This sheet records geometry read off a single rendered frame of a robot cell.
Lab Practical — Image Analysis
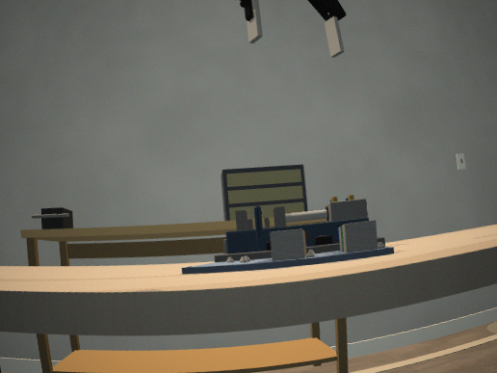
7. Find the tan block with yellow end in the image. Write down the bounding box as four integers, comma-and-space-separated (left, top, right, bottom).
270, 228, 306, 261

